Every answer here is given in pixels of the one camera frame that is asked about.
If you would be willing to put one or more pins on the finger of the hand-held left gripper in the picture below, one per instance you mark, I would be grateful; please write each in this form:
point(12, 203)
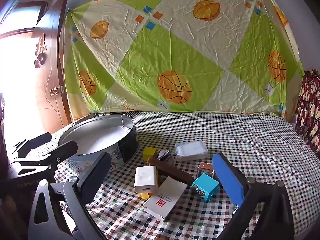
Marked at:
point(65, 150)
point(35, 143)

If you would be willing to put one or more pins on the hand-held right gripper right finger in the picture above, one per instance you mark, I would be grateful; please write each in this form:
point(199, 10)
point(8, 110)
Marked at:
point(228, 177)

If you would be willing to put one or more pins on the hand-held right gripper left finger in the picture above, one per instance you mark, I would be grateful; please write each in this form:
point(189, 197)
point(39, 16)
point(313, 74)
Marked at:
point(96, 172)

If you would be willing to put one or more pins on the blue toy block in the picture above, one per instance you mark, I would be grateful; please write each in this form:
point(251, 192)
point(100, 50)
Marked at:
point(205, 186)

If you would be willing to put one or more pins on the copper coloured box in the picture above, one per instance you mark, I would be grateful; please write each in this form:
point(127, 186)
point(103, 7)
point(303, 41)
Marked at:
point(205, 168)

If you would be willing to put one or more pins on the round metal tin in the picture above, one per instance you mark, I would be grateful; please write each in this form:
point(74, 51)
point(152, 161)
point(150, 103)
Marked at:
point(100, 135)

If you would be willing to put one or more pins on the clear plastic box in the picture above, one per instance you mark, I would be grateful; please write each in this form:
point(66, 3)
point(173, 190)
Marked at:
point(191, 151)

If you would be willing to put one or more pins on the white charger plug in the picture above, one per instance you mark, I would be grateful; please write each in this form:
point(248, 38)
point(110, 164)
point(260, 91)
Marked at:
point(145, 178)

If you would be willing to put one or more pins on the small yellow toy brick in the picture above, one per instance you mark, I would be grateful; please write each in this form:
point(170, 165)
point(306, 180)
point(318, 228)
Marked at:
point(145, 195)

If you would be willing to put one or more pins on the yellow toy block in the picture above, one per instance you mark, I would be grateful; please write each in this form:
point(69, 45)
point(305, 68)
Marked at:
point(149, 153)

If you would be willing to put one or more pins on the white card box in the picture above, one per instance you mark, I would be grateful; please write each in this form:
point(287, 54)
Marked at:
point(165, 197)

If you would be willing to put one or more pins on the grey shell-shaped object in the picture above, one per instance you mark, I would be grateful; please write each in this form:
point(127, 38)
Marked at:
point(165, 156)

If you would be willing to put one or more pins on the checkered tablecloth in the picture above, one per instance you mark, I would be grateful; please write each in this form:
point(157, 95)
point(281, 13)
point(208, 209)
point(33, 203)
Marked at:
point(250, 142)

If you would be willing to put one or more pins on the brown wooden door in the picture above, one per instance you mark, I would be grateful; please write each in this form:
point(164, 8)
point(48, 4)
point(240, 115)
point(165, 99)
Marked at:
point(50, 55)

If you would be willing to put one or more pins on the door ornament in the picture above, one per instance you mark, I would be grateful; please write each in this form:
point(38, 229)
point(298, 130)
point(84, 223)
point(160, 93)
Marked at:
point(40, 52)

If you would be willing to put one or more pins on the red plaid bear cloth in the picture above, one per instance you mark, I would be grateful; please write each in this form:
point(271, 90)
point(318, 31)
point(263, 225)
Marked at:
point(310, 110)

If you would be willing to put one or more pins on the basketball print bed sheet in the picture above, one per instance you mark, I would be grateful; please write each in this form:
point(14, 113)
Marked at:
point(175, 42)

